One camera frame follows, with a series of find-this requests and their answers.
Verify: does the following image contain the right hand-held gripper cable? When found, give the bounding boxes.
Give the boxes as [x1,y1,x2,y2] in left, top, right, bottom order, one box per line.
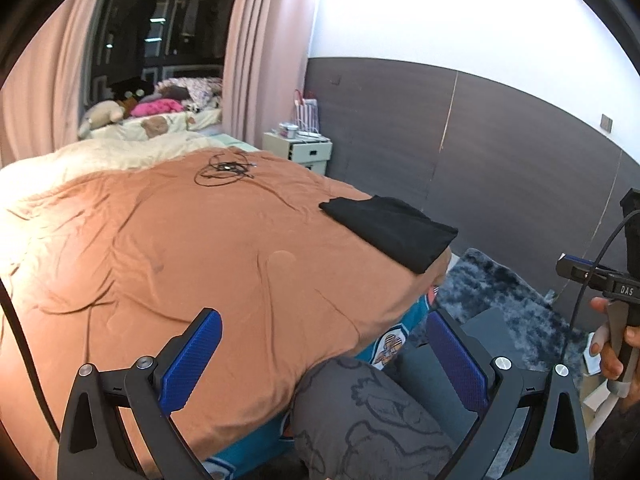
[557,210,640,368]

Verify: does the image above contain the dark plush toy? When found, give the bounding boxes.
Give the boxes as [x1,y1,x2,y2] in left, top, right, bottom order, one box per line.
[107,77,156,106]

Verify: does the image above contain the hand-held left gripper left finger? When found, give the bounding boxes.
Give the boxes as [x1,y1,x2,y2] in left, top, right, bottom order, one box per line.
[57,307,223,480]

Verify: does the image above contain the pink curtain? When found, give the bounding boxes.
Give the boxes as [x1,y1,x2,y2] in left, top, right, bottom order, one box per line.
[0,0,113,166]
[222,0,321,153]

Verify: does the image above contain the orange blanket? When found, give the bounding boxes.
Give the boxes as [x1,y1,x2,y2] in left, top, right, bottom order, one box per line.
[0,147,453,466]

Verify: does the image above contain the left hand-held gripper cable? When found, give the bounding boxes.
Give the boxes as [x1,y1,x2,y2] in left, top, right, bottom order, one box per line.
[0,275,63,443]

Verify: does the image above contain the black long-sleeve shirt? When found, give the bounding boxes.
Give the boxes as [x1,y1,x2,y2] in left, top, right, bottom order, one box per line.
[319,196,459,275]

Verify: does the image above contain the hand-held gripper cable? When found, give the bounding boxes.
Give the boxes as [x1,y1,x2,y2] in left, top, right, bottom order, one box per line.
[0,275,63,443]
[557,210,640,368]

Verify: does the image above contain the beige plush toy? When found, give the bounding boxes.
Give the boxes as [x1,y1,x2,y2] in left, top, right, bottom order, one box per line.
[77,100,126,138]

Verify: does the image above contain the tangled black cable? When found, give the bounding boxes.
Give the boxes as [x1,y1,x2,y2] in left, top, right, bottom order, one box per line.
[194,152,258,187]

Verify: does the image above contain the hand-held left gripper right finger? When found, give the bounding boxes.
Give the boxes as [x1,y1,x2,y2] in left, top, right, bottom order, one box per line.
[426,308,593,480]

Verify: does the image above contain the cream duvet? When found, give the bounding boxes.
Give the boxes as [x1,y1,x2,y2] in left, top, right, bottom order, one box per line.
[0,132,261,186]

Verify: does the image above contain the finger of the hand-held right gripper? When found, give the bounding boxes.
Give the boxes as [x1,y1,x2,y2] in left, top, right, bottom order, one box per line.
[556,254,623,291]

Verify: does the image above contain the striped gift bag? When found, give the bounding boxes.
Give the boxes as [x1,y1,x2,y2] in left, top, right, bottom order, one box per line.
[295,89,319,133]

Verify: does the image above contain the person's leg in grey pants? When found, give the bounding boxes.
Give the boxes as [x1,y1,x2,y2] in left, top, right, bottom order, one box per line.
[290,357,471,480]

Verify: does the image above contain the grey shaggy rug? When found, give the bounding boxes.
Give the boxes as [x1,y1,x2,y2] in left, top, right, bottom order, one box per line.
[415,247,591,391]

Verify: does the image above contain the pink cloth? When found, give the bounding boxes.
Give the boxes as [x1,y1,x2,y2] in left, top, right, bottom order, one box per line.
[131,98,183,118]

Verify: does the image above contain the dark hanging coat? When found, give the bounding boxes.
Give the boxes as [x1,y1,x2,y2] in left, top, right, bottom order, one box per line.
[117,0,158,81]

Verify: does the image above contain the dark hanging garment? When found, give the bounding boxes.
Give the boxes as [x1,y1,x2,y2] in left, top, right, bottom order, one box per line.
[180,0,226,56]

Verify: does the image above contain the white nightstand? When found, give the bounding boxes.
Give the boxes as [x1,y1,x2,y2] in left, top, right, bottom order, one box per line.
[262,130,333,176]

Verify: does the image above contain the person's right hand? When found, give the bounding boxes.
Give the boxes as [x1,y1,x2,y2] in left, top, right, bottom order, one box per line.
[589,296,626,383]

